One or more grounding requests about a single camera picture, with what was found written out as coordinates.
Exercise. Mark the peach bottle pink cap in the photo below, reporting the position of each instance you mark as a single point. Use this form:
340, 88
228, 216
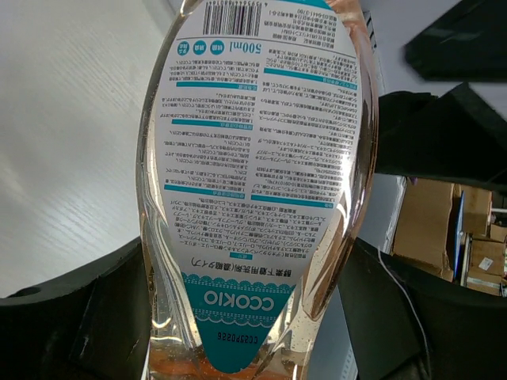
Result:
256, 150

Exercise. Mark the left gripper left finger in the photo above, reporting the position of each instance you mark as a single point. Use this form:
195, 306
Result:
91, 323

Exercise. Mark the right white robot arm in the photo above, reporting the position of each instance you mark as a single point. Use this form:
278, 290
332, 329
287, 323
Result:
456, 137

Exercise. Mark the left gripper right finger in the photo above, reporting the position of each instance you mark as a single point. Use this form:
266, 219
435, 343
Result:
407, 324

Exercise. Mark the stacked cardboard boxes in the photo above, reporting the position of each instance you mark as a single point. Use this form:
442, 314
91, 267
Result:
446, 230

